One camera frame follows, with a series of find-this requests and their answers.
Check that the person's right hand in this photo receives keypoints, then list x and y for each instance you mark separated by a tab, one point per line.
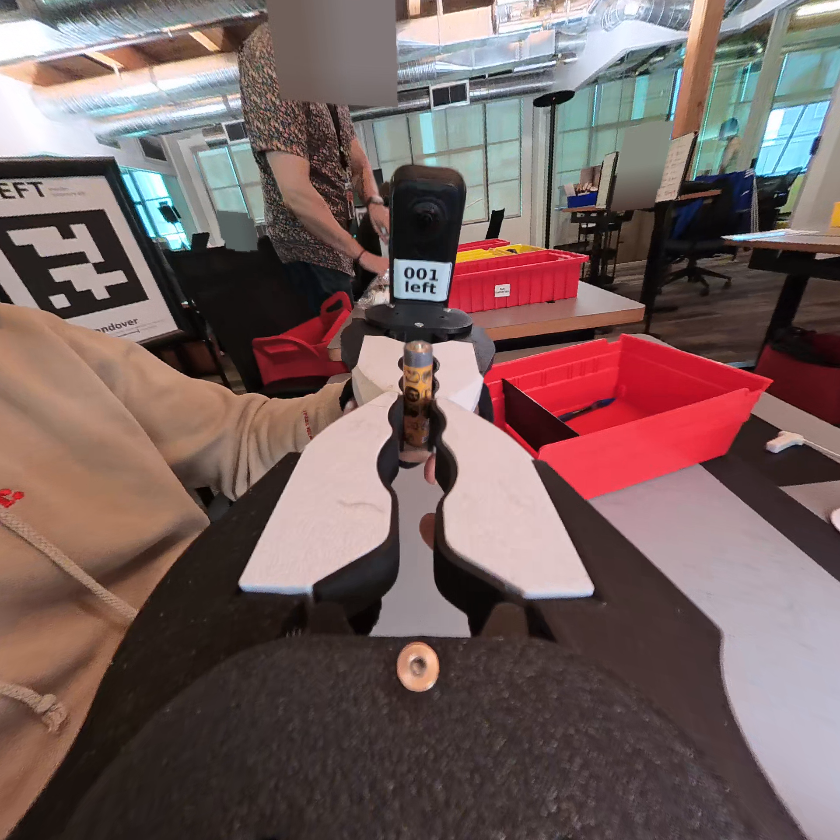
428	530

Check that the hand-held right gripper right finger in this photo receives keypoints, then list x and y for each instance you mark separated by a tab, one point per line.
505	518

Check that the person's left hand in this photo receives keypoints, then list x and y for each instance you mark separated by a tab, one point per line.
348	398

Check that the red storage tub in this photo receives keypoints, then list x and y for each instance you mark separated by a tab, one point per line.
800	387

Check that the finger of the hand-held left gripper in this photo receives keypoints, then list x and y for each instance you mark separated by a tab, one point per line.
459	371
377	371

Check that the framed marker board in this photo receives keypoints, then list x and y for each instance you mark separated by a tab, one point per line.
72	262

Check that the black floor lamp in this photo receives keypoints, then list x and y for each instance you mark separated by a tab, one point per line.
553	98

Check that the wooden post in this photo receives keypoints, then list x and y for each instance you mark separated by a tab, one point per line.
699	65

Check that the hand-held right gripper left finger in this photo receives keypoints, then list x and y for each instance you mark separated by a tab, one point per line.
321	518

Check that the black-legged standing desk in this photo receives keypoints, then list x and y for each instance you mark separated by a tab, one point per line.
689	195

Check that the yellow plastic crate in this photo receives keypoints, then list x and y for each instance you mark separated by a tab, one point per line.
518	253

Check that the red plastic bin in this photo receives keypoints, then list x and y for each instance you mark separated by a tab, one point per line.
656	453

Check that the black office chair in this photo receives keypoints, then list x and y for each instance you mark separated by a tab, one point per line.
695	256

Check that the white power adapter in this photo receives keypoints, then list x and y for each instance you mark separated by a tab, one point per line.
784	442

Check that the wooden desk with black legs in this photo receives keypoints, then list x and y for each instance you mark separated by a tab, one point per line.
787	244

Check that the gold and black battery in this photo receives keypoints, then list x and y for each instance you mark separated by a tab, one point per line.
418	394

